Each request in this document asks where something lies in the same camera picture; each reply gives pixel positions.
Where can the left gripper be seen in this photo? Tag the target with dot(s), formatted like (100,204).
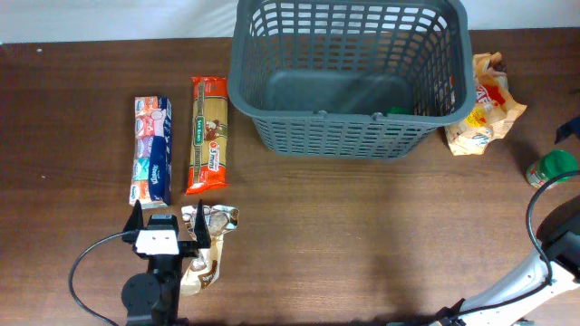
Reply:
(203,237)

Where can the green-lid jar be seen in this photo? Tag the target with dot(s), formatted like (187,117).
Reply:
(400,111)
(553,164)

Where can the orange snack bag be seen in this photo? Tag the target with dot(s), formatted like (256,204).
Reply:
(495,110)

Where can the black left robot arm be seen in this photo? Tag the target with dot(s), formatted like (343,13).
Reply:
(152,297)

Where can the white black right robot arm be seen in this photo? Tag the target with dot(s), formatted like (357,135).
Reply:
(550,269)

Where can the silver brown snack pouch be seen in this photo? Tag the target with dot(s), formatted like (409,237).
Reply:
(204,270)

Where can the Kleenex tissue multipack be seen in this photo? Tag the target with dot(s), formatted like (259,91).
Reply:
(151,166)

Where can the San Remo spaghetti packet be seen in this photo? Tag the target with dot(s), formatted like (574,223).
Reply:
(208,150)

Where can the grey plastic slotted basket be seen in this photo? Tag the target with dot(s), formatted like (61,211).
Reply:
(318,77)

